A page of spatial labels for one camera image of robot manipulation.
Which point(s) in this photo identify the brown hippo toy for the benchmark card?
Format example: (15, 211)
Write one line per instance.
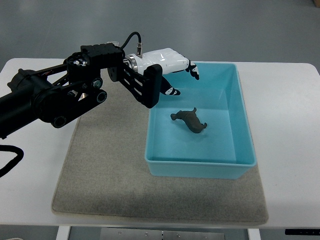
(190, 119)

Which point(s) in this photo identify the blue plastic box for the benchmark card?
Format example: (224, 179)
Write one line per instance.
(204, 131)

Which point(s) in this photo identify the grey felt mat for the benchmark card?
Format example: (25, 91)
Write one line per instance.
(105, 174)

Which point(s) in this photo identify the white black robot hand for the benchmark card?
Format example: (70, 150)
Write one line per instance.
(170, 60)

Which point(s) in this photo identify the black table control panel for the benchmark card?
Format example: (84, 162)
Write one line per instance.
(302, 232)

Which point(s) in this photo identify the metal table base plate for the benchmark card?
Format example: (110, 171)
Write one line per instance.
(149, 234)

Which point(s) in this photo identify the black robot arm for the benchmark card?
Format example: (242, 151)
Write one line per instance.
(59, 94)

